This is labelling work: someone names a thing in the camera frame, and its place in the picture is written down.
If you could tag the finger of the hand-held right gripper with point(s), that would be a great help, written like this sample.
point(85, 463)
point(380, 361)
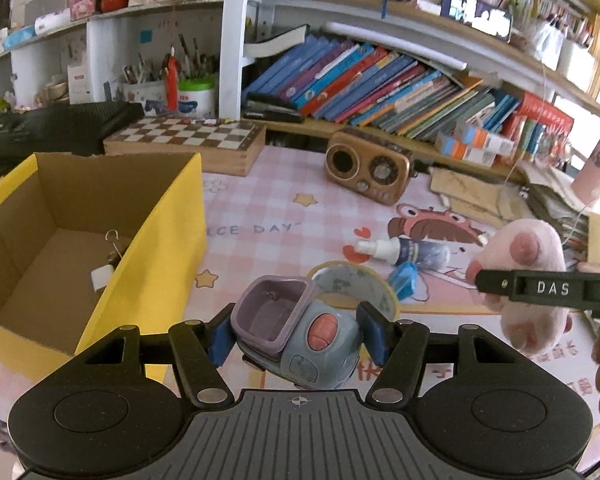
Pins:
point(502, 285)

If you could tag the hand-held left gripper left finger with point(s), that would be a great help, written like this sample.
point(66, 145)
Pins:
point(220, 340)

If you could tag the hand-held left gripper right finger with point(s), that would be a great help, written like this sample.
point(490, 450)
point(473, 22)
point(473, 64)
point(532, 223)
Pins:
point(375, 330)

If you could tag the pink plush paw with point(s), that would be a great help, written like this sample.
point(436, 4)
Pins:
point(530, 245)

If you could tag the yellow tape roll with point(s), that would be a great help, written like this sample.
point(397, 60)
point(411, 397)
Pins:
point(350, 280)

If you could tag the blue plastic packet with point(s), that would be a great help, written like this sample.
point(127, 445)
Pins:
point(405, 280)

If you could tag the grey purple toy car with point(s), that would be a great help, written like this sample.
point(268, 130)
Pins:
point(305, 350)

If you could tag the white blue spray bottle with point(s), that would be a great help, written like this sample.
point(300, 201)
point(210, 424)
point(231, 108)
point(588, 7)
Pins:
point(405, 251)

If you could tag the yellow cardboard box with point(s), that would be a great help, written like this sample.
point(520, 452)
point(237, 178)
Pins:
point(170, 240)

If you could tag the black binder clip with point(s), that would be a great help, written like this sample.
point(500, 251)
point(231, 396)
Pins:
point(116, 257)

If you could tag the white charger cube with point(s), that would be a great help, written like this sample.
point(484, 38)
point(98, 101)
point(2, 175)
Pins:
point(101, 277)

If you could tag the stack of newspapers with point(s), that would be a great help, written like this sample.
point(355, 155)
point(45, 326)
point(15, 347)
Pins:
point(555, 200)

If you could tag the brown cardboard pieces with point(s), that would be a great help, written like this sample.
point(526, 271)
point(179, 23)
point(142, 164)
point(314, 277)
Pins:
point(470, 190)

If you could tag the orange and white carton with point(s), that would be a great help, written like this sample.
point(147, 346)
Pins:
point(480, 137)
point(462, 150)

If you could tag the brown retro radio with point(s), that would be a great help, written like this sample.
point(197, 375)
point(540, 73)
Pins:
point(360, 165)

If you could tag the red boxed book set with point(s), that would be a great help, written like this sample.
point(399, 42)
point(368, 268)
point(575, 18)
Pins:
point(545, 115)

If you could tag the wooden chess board box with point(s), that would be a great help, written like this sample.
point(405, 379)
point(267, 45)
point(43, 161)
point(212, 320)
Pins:
point(190, 132)

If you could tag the white pen holder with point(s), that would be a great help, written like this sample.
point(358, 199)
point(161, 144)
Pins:
point(577, 62)

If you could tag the black flat case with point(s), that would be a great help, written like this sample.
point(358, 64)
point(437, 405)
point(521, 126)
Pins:
point(270, 110)

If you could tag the row of colourful books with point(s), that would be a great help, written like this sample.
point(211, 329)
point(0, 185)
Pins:
point(370, 90)

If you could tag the green lid jar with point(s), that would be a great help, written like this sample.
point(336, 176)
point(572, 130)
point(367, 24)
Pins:
point(196, 100)

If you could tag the white brush container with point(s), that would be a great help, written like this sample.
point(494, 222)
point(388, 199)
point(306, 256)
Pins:
point(145, 95)

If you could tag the red glue bottle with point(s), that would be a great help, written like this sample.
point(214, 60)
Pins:
point(171, 85)

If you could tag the smartphone with lit screen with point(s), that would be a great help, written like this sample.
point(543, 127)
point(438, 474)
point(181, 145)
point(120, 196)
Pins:
point(475, 15)

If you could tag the black electronic keyboard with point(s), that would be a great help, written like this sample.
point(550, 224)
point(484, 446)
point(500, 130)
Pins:
point(45, 127)

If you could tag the white box red label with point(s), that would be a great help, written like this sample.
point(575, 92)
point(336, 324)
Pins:
point(79, 85)

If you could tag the thick white book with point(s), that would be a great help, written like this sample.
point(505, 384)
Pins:
point(275, 45)

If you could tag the white side shelf unit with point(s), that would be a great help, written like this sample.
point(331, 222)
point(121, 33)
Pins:
point(97, 55)

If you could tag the pink small box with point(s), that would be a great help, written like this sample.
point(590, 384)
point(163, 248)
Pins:
point(82, 7)

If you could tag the blue tissue packet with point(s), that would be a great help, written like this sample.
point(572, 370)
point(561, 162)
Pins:
point(17, 37)

